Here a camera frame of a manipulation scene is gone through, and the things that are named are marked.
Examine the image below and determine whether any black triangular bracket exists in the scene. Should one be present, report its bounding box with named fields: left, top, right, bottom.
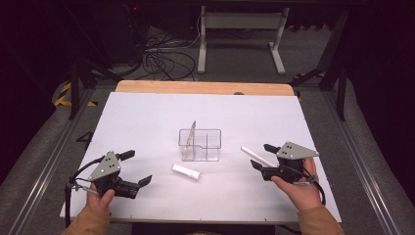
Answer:
left=75, top=130, right=94, bottom=152

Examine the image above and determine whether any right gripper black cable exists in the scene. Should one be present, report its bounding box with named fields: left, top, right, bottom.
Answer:
left=301, top=165, right=327, bottom=207

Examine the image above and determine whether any short white tube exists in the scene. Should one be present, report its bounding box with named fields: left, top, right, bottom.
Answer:
left=171, top=164, right=202, bottom=181

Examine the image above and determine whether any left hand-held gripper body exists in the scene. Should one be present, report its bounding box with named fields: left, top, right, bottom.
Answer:
left=87, top=150, right=141, bottom=200

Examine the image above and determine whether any person's left hand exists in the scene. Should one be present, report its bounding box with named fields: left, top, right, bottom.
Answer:
left=85, top=182, right=115, bottom=216

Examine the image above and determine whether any clear silver pen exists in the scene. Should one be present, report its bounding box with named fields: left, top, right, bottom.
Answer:
left=184, top=119, right=198, bottom=160

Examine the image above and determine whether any black metal stand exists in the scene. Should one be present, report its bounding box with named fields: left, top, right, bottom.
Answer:
left=288, top=6, right=348, bottom=122
left=67, top=58, right=123, bottom=120

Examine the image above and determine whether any clear plastic organizer box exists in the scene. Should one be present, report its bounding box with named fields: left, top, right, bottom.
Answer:
left=177, top=128, right=222, bottom=163

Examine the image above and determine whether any yellow black hazard tape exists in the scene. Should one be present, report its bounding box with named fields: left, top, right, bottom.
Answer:
left=53, top=81, right=99, bottom=108

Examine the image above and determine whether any tangle of black cables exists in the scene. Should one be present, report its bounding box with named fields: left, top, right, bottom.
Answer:
left=135, top=25, right=198, bottom=82

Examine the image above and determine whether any white board sheet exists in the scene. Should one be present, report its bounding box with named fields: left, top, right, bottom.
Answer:
left=59, top=91, right=343, bottom=224

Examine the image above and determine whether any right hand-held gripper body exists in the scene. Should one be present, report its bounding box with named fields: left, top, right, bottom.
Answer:
left=260, top=140, right=320, bottom=185

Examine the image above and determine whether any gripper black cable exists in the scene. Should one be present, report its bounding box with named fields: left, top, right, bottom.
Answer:
left=301, top=165, right=327, bottom=207
left=64, top=156, right=106, bottom=229

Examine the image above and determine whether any white metal stand frame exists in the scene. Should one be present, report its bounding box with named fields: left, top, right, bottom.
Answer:
left=197, top=5, right=291, bottom=75

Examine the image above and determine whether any person's right hand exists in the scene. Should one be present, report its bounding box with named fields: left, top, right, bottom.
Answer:
left=270, top=157, right=322, bottom=212

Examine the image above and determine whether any aluminium rail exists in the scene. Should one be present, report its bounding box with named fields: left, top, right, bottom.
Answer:
left=8, top=87, right=96, bottom=235
left=321, top=91, right=403, bottom=235

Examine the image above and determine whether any long white pen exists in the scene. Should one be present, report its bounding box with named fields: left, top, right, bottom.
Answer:
left=240, top=146, right=278, bottom=168

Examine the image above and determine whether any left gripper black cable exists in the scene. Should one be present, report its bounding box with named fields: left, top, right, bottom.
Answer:
left=64, top=156, right=106, bottom=229

